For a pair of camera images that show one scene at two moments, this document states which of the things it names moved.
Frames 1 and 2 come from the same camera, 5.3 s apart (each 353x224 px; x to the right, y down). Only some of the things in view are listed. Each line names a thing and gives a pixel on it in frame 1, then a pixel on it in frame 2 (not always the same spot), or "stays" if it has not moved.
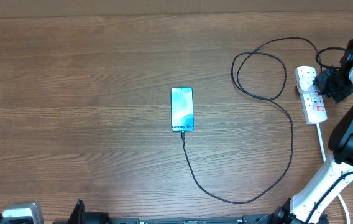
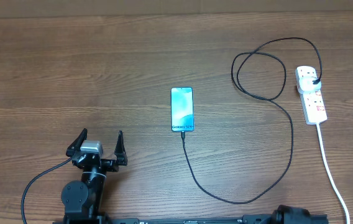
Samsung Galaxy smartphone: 182,109 stays
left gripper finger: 77,215 -> 91,157
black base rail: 194,220 stays
